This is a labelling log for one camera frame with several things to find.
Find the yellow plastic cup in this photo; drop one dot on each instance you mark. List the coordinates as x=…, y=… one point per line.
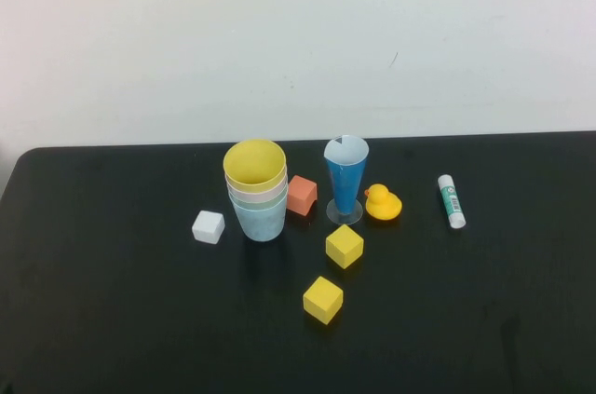
x=253, y=163

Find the white foam cube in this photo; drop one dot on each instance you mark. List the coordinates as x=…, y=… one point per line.
x=208, y=226

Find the yellow rubber duck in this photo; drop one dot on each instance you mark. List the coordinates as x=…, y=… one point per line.
x=383, y=205

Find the pink plastic cup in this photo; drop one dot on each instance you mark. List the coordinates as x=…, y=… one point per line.
x=256, y=196

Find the light blue plastic cup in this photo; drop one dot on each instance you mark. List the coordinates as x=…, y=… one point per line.
x=261, y=226

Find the yellow foam cube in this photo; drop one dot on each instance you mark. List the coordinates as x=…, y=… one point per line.
x=322, y=301
x=343, y=247

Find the blue cone cup clear base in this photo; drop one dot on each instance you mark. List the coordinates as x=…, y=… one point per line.
x=345, y=189

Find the orange foam block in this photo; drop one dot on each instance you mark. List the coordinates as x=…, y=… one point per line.
x=300, y=196

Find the white green glue stick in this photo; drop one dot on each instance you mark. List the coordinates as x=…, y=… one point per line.
x=451, y=200

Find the pale green plastic cup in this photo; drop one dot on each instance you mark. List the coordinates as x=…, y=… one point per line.
x=258, y=204

